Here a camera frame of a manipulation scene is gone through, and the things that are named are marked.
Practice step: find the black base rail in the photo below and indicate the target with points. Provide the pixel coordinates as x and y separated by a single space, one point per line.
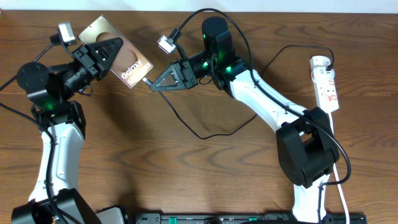
217 218

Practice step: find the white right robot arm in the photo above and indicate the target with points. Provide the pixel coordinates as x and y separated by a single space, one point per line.
306 147

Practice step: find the white USB wall charger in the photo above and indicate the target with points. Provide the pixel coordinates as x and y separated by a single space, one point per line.
319 66

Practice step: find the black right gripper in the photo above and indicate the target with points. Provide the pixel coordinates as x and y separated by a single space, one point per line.
184 75

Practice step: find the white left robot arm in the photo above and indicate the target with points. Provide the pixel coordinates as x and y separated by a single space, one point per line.
61 122

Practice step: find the white power strip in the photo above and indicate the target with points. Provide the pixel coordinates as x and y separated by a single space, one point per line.
325 89

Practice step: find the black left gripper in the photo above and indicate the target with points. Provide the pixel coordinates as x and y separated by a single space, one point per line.
88 60

